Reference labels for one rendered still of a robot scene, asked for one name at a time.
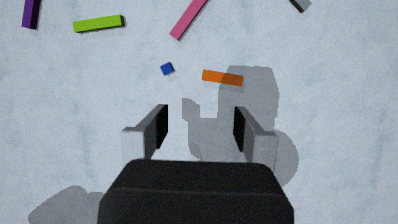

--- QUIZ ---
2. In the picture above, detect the pink rod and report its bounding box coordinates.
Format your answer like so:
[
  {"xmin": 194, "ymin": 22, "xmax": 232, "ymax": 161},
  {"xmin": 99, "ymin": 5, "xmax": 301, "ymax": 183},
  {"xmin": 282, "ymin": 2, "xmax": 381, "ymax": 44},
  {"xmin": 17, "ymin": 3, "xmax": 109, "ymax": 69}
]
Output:
[{"xmin": 169, "ymin": 0, "xmax": 208, "ymax": 41}]

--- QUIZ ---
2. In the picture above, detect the lime green rod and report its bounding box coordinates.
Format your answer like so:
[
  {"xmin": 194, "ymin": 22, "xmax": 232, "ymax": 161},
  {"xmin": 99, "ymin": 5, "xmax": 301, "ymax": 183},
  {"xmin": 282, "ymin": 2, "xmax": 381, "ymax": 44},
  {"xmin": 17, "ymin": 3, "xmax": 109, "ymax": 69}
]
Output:
[{"xmin": 72, "ymin": 15, "xmax": 125, "ymax": 33}]

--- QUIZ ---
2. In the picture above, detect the orange rod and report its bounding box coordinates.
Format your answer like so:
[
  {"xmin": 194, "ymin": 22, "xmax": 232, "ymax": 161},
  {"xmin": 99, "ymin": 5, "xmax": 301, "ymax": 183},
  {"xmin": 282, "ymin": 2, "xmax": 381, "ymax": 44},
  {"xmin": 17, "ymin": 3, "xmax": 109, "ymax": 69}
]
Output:
[{"xmin": 201, "ymin": 70, "xmax": 244, "ymax": 86}]

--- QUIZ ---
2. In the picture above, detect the small blue cube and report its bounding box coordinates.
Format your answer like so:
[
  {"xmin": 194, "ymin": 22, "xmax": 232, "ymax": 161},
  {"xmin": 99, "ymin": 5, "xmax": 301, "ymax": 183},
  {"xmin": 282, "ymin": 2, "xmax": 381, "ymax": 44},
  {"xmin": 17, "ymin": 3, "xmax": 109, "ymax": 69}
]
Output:
[{"xmin": 160, "ymin": 62, "xmax": 175, "ymax": 76}]

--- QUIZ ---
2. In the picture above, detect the purple rod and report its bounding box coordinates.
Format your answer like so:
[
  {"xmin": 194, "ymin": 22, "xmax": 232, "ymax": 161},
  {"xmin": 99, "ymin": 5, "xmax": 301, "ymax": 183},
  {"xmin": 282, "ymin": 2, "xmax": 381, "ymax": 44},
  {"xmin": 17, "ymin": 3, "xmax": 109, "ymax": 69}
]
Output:
[{"xmin": 21, "ymin": 0, "xmax": 41, "ymax": 30}]

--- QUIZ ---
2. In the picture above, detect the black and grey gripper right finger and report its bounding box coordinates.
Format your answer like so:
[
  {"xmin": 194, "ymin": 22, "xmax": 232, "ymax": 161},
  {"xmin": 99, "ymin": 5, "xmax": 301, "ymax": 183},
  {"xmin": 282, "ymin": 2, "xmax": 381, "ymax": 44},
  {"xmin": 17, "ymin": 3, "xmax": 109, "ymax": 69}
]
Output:
[{"xmin": 233, "ymin": 106, "xmax": 279, "ymax": 174}]

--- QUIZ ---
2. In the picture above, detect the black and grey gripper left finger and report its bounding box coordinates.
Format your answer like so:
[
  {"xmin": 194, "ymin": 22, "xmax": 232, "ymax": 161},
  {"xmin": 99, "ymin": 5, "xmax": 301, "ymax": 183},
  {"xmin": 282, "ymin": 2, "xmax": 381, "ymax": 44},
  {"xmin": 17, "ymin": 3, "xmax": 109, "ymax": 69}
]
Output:
[{"xmin": 120, "ymin": 104, "xmax": 168, "ymax": 168}]

